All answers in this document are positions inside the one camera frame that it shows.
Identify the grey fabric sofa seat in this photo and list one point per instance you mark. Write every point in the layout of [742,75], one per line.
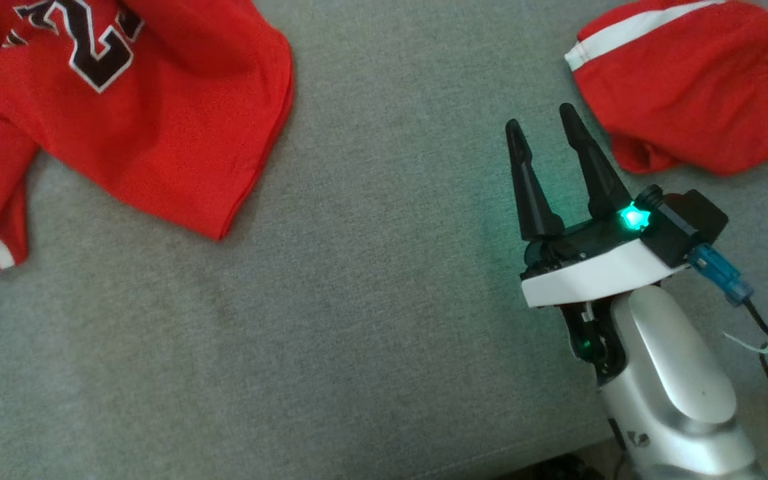
[357,300]

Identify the red shorts with white stripe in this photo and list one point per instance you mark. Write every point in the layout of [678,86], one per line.
[690,86]

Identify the red jersey with black number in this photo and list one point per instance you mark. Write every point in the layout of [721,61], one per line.
[157,133]

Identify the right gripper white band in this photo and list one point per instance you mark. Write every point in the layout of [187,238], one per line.
[590,276]

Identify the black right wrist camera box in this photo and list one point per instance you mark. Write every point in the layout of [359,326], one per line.
[687,223]

